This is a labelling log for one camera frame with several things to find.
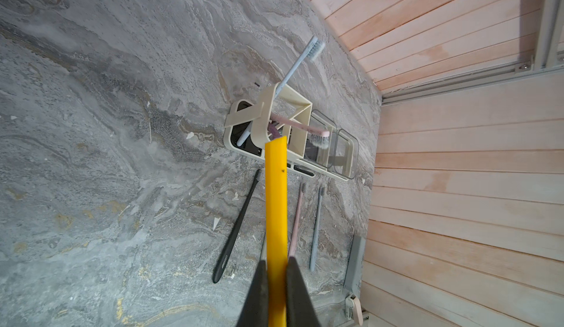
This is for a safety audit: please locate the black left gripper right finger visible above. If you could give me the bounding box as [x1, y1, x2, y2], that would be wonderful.
[286, 256, 321, 327]

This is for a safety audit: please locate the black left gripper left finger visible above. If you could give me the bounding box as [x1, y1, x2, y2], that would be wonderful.
[236, 260, 269, 327]

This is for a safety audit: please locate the yellow toothbrush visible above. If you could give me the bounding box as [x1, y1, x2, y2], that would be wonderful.
[264, 137, 288, 326]

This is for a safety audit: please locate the light blue toothbrush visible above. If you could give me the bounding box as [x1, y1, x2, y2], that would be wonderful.
[309, 186, 325, 272]

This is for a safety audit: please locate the light pink toothbrush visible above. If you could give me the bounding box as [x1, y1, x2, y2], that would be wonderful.
[270, 113, 331, 149]

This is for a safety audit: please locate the pale blue toothbrush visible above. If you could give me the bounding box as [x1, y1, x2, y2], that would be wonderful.
[236, 36, 330, 149]

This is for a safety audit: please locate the purple toothbrush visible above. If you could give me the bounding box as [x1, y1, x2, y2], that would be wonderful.
[267, 124, 282, 140]

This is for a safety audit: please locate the grey green toothbrush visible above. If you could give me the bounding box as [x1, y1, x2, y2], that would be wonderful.
[259, 235, 267, 261]

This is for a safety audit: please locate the black toothbrush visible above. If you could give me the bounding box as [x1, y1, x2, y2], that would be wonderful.
[211, 169, 261, 284]

